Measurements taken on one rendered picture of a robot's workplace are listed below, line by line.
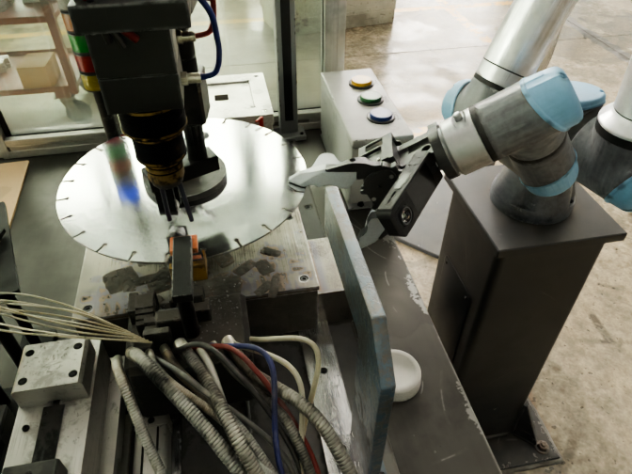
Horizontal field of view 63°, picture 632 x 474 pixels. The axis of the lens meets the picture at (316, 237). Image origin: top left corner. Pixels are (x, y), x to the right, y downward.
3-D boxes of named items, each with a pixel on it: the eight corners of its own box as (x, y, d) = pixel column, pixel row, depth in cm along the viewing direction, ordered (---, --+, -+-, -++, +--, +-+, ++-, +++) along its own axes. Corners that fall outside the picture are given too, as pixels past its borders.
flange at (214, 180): (241, 183, 69) (239, 167, 68) (162, 213, 65) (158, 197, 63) (205, 147, 76) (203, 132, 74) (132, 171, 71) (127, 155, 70)
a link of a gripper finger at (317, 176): (292, 162, 73) (357, 166, 73) (288, 186, 69) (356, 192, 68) (292, 143, 71) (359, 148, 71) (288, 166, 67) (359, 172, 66)
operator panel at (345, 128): (320, 134, 118) (320, 71, 108) (366, 130, 119) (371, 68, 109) (348, 210, 97) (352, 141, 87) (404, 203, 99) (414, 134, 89)
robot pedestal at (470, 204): (493, 339, 167) (567, 136, 117) (559, 459, 138) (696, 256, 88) (373, 359, 161) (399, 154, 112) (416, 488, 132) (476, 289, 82)
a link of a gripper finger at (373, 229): (365, 236, 81) (391, 193, 75) (365, 262, 77) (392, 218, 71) (347, 229, 81) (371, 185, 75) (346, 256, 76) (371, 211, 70)
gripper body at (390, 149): (379, 187, 77) (455, 150, 72) (380, 224, 71) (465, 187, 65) (353, 149, 73) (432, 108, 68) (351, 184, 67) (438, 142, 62)
